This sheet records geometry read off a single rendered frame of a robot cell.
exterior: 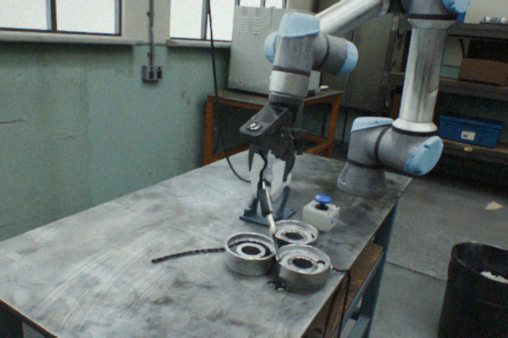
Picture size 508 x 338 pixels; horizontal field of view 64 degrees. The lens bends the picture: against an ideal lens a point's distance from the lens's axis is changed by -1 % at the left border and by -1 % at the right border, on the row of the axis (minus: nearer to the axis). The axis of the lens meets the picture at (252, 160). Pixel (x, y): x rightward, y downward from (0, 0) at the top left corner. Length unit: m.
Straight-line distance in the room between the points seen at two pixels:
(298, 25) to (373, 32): 3.82
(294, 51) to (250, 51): 2.40
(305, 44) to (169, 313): 0.52
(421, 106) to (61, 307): 0.93
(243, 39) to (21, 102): 1.66
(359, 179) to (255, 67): 2.03
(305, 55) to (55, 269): 0.60
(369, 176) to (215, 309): 0.71
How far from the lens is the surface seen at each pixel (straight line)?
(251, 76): 3.18
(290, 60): 0.78
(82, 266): 0.84
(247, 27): 3.20
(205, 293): 0.75
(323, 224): 1.00
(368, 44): 4.60
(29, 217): 2.43
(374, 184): 1.29
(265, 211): 0.80
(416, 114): 1.16
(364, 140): 1.24
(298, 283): 0.77
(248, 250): 0.85
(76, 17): 2.50
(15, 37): 2.11
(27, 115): 2.27
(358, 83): 4.63
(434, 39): 1.14
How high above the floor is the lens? 1.24
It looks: 17 degrees down
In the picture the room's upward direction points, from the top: 5 degrees clockwise
